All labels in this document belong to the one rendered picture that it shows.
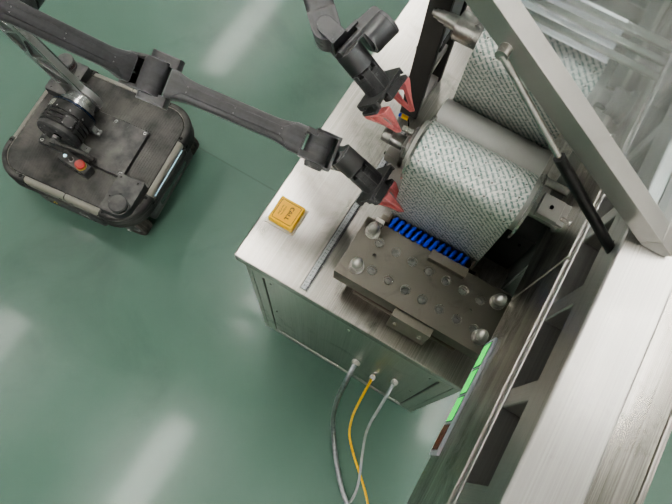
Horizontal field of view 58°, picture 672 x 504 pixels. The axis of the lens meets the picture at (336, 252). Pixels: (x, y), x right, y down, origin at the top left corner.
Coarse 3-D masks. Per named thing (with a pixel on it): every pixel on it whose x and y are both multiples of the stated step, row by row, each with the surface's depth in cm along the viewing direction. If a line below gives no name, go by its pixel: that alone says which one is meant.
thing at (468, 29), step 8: (464, 16) 123; (472, 16) 123; (456, 24) 123; (464, 24) 123; (472, 24) 122; (480, 24) 122; (456, 32) 124; (464, 32) 123; (472, 32) 123; (480, 32) 122; (456, 40) 126; (464, 40) 124; (472, 40) 123; (472, 48) 125
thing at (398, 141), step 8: (392, 136) 133; (400, 136) 133; (408, 136) 132; (392, 144) 134; (400, 144) 133; (384, 152) 139; (392, 152) 138; (400, 152) 134; (392, 160) 139; (400, 160) 137; (392, 176) 147; (400, 184) 148
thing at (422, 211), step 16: (400, 192) 133; (416, 192) 129; (416, 208) 136; (432, 208) 132; (448, 208) 128; (416, 224) 143; (432, 224) 138; (448, 224) 134; (464, 224) 130; (448, 240) 141; (464, 240) 136; (480, 240) 132; (496, 240) 128; (480, 256) 139
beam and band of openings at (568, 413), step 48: (624, 240) 77; (576, 288) 96; (624, 288) 75; (576, 336) 73; (624, 336) 73; (528, 384) 83; (576, 384) 71; (624, 384) 71; (528, 432) 71; (576, 432) 69; (480, 480) 86; (528, 480) 68; (576, 480) 68
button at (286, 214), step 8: (280, 200) 156; (288, 200) 156; (280, 208) 155; (288, 208) 155; (296, 208) 155; (304, 208) 156; (272, 216) 154; (280, 216) 155; (288, 216) 155; (296, 216) 155; (280, 224) 154; (288, 224) 154; (296, 224) 156
